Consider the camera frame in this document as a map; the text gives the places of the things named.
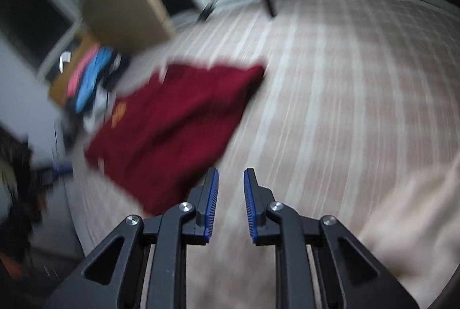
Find dark red knit sweater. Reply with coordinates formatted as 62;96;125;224
85;62;265;215

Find black and white clothes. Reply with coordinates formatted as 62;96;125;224
62;48;131;134

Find cream white garment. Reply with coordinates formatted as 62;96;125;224
359;158;459;308

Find checkered beige mat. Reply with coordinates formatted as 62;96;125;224
66;0;460;309

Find pink folded garment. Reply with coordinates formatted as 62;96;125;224
66;44;100;98

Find blue folded garment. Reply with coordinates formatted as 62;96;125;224
74;46;114;113

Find brown cardboard box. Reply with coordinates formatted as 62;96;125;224
47;30;98;110

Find beige wooden cabinet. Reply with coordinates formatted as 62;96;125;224
81;0;175;54

